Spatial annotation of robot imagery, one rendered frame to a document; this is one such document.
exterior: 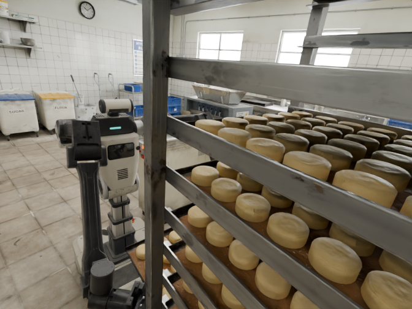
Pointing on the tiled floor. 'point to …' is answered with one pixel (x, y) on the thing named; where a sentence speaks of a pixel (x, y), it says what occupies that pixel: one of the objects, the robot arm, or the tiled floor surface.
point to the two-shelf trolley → (133, 99)
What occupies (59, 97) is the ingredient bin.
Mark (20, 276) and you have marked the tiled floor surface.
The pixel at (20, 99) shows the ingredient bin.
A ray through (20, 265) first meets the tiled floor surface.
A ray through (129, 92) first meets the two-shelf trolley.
